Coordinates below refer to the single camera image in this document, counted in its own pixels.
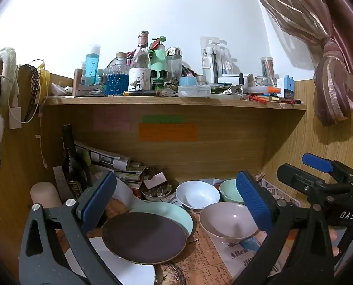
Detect blue liquid bottle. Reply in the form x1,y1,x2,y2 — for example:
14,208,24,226
85,44,101,85

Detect small glass jar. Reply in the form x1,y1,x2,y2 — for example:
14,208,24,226
255,76,275,88

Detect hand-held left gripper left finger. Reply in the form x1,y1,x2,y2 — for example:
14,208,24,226
19,171,129,285

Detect white card box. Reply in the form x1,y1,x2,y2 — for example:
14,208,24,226
143,172,167,189

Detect light blue box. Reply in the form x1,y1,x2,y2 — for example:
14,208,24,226
179,76,198,87

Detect white plate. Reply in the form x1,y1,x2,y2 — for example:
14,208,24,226
64,236,156,285

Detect black pen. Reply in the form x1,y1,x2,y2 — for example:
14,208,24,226
124,90,165,97

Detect person's right hand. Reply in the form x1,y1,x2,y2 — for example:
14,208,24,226
328,230,341,257

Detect pink sticky note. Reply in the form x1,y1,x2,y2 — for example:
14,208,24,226
93,107,131,131

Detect dark brown plate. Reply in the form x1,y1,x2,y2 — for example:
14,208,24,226
101,212,188,265

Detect white bowl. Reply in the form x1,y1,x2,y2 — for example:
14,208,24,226
176,181,220,209

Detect white receipt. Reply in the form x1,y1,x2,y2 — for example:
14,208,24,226
52,166,65,196

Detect dark wine bottle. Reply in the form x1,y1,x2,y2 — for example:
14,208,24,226
61,125,89,199

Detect white paper sheet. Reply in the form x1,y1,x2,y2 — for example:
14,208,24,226
111,178,141,211

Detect clear plastic box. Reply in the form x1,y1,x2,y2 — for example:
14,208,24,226
178,85,212,98

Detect clear tube of coloured pencils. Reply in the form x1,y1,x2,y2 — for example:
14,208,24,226
260,56,276,79

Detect green pump bottle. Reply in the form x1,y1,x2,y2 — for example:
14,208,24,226
150,36,167,79

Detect small bowl of trinkets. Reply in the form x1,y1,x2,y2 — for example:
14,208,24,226
141,184,172,202

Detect white blister pack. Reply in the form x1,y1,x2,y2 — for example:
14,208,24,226
200,36,233,84

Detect white charger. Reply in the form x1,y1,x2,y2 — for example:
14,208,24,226
9,107,23,129

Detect yellow cloth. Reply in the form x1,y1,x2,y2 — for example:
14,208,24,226
40,68,51,95

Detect newspaper print mat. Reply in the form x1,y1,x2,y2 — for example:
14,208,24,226
55,178,302,285

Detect brown cardboard tube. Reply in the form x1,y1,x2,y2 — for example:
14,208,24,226
73,69,83,96

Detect pink bowl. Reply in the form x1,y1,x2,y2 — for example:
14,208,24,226
199,202,258,242

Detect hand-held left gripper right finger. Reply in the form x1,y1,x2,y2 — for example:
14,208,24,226
233,171,335,285

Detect mint green bowl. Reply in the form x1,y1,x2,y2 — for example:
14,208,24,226
219,179,245,205

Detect beige mug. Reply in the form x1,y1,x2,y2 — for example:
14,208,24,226
30,182,62,210

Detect blue bead jar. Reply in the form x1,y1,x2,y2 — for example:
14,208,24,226
106,65,130,95

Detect clear jar silver lid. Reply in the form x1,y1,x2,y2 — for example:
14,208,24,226
166,47,183,79

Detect blue white pencil sharpener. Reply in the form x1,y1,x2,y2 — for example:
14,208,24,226
277,75,295,99

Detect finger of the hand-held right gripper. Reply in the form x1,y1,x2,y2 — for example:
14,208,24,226
277,164,343,202
302,153,353,179

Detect wooden shelf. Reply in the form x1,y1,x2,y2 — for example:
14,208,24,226
43,93,308,110

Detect pink curtain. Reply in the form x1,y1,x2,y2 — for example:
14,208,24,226
243,0,353,127

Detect pale mint green plate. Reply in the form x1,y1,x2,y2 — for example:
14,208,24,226
129,201,194,239

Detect clear glass bottle illustrated label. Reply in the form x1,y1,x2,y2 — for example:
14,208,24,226
128,31,152,91

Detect rolled newspapers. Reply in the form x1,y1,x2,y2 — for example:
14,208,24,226
74,141,132,171

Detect green sticky note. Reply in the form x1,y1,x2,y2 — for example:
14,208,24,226
142,115,185,124

